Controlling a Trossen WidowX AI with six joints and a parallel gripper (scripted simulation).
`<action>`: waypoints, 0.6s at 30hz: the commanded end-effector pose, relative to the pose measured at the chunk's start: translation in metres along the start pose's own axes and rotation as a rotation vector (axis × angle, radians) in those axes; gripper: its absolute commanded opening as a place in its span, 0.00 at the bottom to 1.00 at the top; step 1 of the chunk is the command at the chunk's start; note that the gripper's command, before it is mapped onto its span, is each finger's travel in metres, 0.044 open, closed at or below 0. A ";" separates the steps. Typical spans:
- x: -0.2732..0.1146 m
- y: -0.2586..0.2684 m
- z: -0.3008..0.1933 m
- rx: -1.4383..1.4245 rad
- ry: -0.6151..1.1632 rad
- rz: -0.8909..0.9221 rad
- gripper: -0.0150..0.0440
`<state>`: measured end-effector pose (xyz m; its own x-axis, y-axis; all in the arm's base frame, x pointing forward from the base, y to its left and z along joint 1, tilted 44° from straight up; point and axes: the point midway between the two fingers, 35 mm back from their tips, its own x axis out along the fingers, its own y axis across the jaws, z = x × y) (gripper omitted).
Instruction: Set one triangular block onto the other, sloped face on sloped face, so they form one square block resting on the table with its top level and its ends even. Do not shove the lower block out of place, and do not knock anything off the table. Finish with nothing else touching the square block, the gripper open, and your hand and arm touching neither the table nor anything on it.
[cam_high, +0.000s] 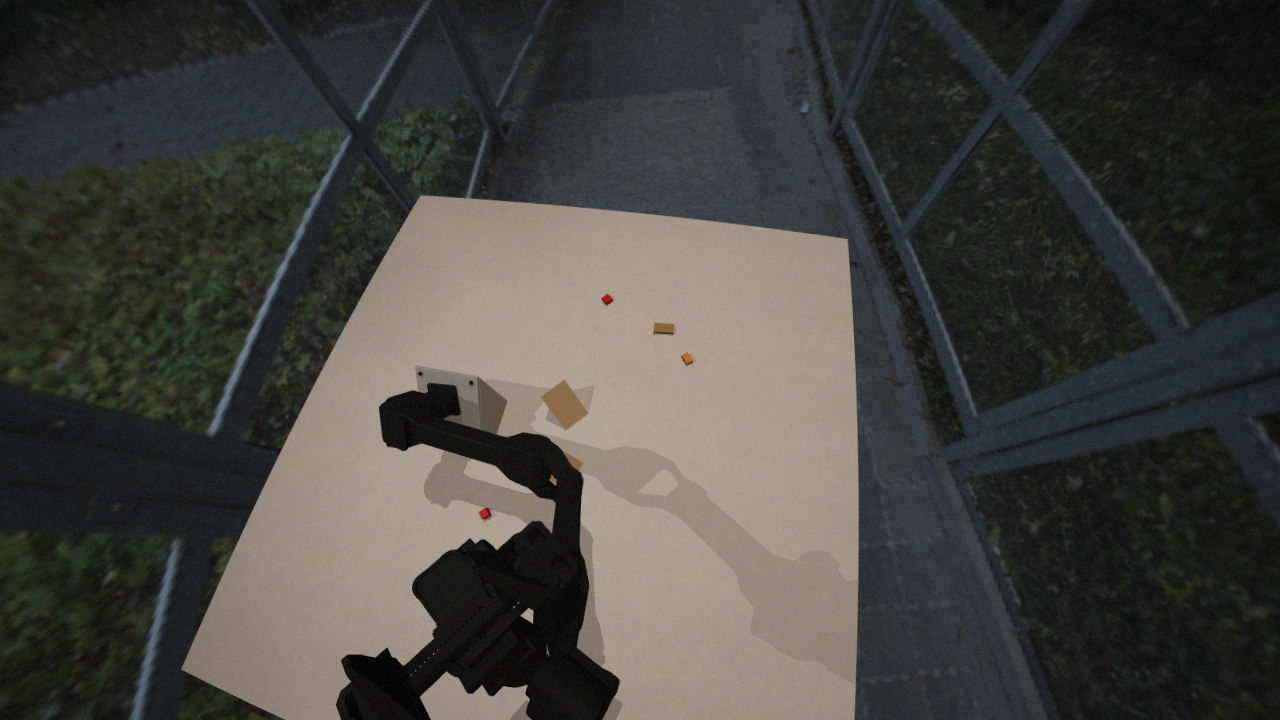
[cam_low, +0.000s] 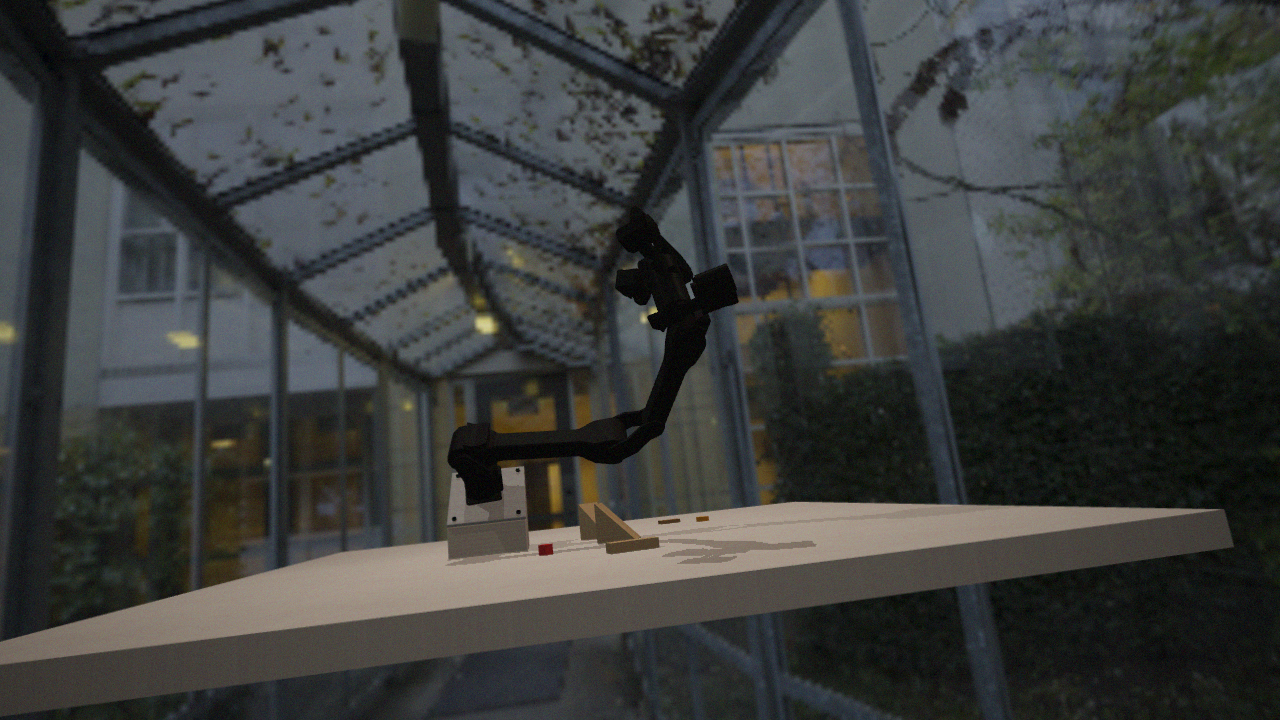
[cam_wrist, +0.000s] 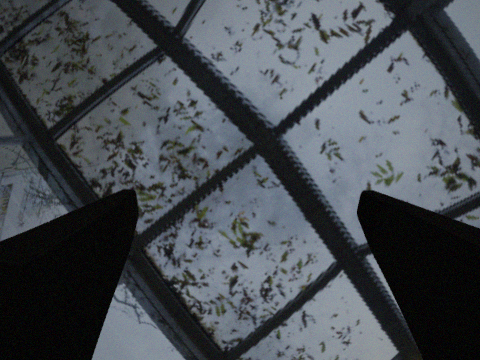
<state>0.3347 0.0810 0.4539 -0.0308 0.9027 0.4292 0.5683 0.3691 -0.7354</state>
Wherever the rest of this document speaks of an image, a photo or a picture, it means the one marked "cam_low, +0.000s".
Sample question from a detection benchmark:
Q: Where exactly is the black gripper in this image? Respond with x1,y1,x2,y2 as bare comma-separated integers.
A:
616,205,692,290

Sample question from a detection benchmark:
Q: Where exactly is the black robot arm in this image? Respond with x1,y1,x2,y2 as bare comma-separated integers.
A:
447,261,739,505

